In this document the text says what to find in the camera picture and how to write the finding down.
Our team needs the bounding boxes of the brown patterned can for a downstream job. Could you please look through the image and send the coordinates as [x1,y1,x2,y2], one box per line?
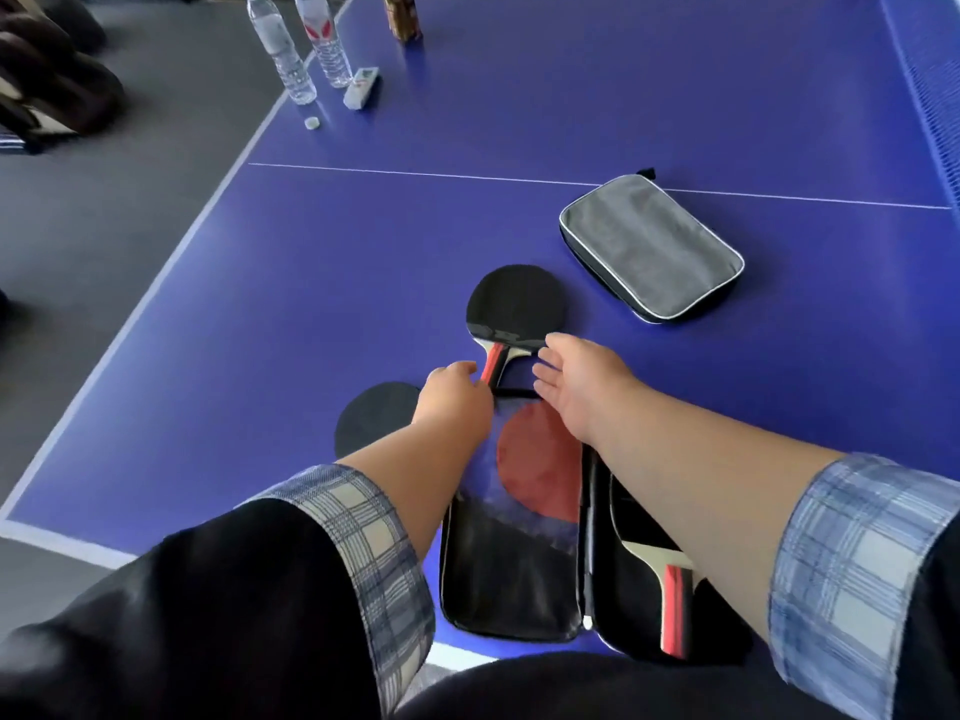
[381,0,423,45]

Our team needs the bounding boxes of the red table tennis paddle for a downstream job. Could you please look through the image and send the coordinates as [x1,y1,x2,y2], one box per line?
[495,402,585,526]

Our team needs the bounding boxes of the black round paddle blade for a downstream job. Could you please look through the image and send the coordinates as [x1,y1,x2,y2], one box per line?
[333,381,423,460]

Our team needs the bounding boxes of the person's left hand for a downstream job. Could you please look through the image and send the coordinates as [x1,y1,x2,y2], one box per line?
[411,360,497,451]

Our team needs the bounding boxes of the open black paddle case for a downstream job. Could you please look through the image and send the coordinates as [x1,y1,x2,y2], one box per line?
[438,363,753,666]

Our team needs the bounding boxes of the person's right forearm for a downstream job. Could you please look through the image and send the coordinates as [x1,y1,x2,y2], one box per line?
[588,378,852,646]

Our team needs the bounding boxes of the dark brown chairs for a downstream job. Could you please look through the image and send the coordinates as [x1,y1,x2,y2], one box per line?
[0,0,127,156]

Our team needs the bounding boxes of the white remote control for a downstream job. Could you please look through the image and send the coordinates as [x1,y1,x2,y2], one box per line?
[342,66,383,112]

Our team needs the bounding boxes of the blue table tennis net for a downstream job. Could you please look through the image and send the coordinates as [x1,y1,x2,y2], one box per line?
[876,0,960,212]

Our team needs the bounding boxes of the red label water bottle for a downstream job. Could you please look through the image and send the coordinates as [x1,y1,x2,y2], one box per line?
[294,0,354,90]

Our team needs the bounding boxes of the clear plastic water bottle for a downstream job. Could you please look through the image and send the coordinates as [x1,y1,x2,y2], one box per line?
[243,0,318,106]

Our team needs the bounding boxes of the person's left forearm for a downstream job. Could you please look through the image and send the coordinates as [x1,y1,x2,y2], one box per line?
[336,418,496,565]

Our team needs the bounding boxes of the black jacket with plaid cuffs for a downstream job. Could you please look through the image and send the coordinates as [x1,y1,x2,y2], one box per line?
[0,453,960,720]

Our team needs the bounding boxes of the black paddle with red handle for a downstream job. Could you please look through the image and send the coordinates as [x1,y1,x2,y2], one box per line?
[609,472,700,661]

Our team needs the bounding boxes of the person's right hand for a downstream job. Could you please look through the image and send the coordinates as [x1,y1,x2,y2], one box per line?
[531,333,641,448]

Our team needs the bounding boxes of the grey zipped paddle case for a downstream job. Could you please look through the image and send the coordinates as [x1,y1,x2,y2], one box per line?
[558,168,747,325]

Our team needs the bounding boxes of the black table tennis paddle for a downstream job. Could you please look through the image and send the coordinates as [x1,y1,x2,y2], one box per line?
[465,264,570,388]

